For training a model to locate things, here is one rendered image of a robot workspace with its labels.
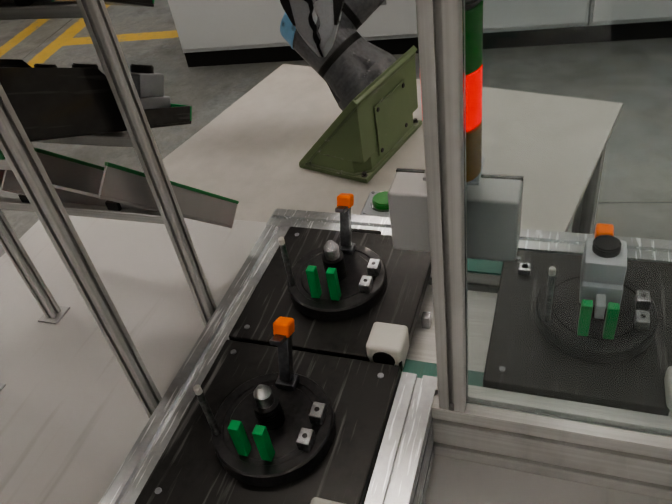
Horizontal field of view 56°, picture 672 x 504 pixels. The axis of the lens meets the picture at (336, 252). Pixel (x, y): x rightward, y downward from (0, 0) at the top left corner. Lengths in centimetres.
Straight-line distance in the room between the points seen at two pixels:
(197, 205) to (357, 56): 52
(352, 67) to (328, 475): 83
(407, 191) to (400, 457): 31
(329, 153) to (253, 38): 281
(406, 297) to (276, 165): 62
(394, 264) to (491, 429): 28
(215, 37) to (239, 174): 280
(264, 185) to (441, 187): 83
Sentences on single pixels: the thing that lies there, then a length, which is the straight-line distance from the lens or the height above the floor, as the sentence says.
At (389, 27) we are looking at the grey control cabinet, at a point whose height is 18.
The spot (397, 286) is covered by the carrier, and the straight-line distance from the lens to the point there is 89.
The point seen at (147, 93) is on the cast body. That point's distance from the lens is 90.
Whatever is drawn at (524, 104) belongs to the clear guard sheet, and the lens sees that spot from 51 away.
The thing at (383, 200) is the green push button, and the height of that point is 97.
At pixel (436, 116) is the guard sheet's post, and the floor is 134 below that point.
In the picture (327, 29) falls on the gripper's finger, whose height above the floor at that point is 126.
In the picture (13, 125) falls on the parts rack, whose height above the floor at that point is 134.
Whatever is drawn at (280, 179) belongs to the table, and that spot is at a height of 86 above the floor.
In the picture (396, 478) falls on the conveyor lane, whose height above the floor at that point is 95.
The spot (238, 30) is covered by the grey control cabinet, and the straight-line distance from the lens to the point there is 410.
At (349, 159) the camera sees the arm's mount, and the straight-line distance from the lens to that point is 129.
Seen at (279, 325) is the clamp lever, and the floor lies 107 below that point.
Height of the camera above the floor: 159
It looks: 40 degrees down
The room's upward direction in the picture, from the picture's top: 10 degrees counter-clockwise
